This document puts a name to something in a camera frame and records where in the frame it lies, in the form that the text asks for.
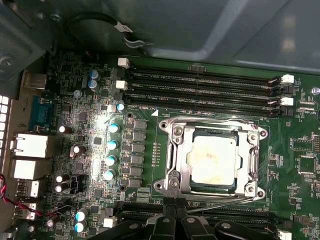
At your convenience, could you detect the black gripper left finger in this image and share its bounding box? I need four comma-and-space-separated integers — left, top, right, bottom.
86, 197, 177, 240

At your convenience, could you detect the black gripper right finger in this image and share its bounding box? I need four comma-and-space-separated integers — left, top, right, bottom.
176, 198, 277, 240

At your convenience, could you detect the silver CPU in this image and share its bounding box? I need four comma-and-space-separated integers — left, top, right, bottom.
188, 128, 242, 195

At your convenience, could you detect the metal socket cover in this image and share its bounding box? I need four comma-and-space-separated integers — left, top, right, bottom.
173, 122, 255, 197

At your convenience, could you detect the CPU socket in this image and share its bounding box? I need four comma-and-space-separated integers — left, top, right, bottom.
152, 117, 270, 202

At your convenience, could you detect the black fan header connector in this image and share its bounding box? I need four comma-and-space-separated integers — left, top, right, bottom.
69, 174, 81, 195

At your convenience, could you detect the green motherboard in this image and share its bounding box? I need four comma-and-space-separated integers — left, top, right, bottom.
14, 49, 320, 240

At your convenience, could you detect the silver top capacitor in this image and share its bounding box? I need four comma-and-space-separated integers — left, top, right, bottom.
69, 144, 87, 158
54, 183, 70, 194
55, 173, 71, 184
57, 124, 74, 135

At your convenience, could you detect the silver rear port block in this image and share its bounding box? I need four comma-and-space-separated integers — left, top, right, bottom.
9, 159, 49, 181
15, 179, 41, 199
10, 133, 50, 159
12, 201, 38, 221

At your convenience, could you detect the blue serial port connector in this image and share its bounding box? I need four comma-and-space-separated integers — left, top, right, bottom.
28, 95, 55, 133

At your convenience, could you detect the grey rear port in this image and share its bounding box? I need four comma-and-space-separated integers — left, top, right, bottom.
23, 73, 48, 90

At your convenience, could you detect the black PC case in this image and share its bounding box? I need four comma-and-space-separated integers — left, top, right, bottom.
0, 0, 320, 240

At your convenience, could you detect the red black twisted wire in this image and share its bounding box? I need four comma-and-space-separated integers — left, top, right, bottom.
0, 173, 61, 218

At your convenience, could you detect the black cable white tag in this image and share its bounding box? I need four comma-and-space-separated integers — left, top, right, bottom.
64, 11, 141, 48

